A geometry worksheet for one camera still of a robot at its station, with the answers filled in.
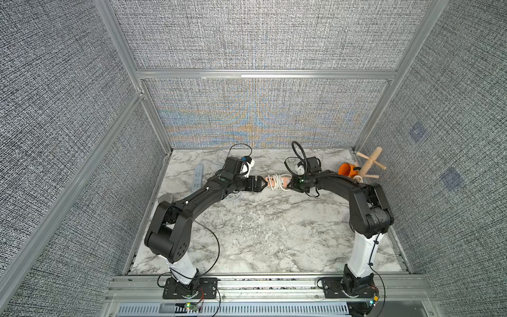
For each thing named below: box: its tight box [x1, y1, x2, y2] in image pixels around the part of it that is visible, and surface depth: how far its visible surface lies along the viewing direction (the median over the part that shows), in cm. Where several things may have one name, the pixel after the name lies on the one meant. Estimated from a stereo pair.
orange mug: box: [338, 162, 358, 178], surface depth 97 cm
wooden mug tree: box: [356, 146, 387, 179], surface depth 85 cm
